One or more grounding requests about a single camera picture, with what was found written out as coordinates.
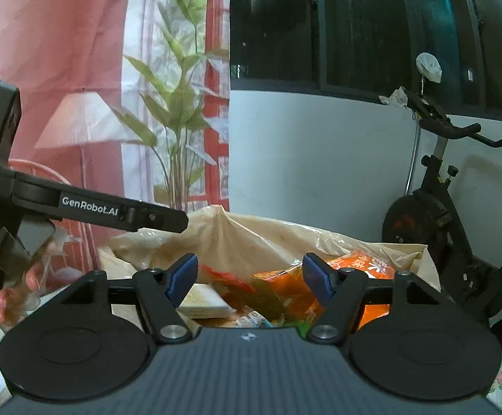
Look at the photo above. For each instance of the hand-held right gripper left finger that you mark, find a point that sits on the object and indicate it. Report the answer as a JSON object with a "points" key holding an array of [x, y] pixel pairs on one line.
{"points": [[181, 279]]}

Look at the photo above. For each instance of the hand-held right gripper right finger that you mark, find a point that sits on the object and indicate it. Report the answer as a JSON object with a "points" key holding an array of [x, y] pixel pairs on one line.
{"points": [[317, 279]]}

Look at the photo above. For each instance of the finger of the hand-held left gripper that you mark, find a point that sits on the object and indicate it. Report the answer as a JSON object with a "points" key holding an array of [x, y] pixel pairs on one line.
{"points": [[160, 219]]}

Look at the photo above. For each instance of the orange beige biscuit packet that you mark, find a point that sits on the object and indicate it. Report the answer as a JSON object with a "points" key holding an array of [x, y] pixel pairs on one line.
{"points": [[205, 302]]}

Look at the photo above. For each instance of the green snack bag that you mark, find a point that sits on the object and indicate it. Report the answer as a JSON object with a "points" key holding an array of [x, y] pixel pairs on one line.
{"points": [[285, 294]]}

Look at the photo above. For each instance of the orange snack packet white print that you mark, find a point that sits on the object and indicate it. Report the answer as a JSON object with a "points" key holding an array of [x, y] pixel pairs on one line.
{"points": [[363, 268]]}

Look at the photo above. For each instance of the translucent plastic bag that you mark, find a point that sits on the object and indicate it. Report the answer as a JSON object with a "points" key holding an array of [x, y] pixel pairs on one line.
{"points": [[251, 237]]}

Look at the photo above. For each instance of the red snack packet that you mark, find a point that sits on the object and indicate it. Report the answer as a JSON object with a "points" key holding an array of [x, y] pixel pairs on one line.
{"points": [[225, 279]]}

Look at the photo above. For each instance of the small light blue packet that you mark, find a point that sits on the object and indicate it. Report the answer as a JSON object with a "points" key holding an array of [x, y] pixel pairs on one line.
{"points": [[253, 320]]}

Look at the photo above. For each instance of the black exercise bike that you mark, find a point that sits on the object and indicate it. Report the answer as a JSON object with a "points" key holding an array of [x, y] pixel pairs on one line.
{"points": [[432, 220]]}

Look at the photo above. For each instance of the grey rod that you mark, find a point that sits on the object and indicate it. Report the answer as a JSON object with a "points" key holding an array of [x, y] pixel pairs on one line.
{"points": [[411, 160]]}

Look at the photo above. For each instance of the white crumpled tissue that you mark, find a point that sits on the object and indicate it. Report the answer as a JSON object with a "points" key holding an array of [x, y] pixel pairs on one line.
{"points": [[394, 97]]}

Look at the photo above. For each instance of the white plastic bag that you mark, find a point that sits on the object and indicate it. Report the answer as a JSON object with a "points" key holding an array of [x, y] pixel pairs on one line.
{"points": [[430, 67]]}

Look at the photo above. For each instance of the dark window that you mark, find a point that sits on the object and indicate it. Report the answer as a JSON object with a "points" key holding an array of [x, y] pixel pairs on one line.
{"points": [[363, 30]]}

